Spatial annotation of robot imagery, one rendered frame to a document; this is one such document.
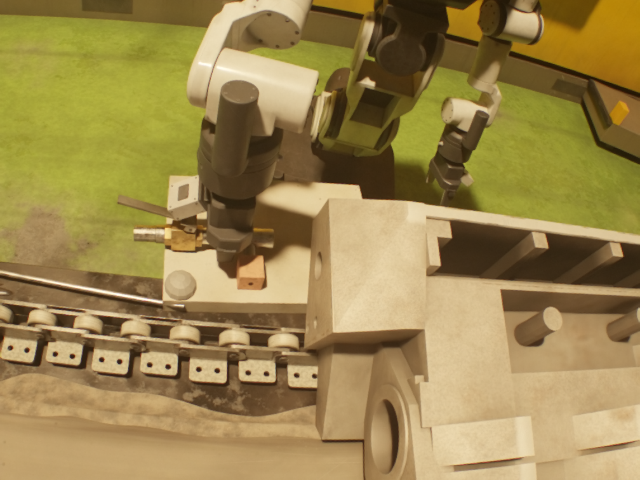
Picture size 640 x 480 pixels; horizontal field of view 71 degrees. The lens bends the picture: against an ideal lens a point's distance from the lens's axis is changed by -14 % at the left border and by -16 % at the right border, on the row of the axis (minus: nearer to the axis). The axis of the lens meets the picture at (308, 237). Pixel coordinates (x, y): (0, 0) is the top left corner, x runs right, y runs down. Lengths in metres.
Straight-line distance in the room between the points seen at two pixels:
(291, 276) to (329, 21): 2.10
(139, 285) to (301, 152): 1.17
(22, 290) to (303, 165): 1.21
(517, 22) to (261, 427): 0.90
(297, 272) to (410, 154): 1.58
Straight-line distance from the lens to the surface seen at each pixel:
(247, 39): 0.57
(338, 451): 0.67
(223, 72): 0.49
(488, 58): 1.18
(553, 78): 3.26
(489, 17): 1.12
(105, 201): 1.82
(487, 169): 2.39
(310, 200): 0.79
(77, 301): 0.70
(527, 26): 1.14
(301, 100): 0.48
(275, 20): 0.55
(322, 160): 1.79
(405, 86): 1.19
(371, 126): 1.29
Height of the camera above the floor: 1.37
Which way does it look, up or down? 51 degrees down
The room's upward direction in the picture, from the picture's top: 20 degrees clockwise
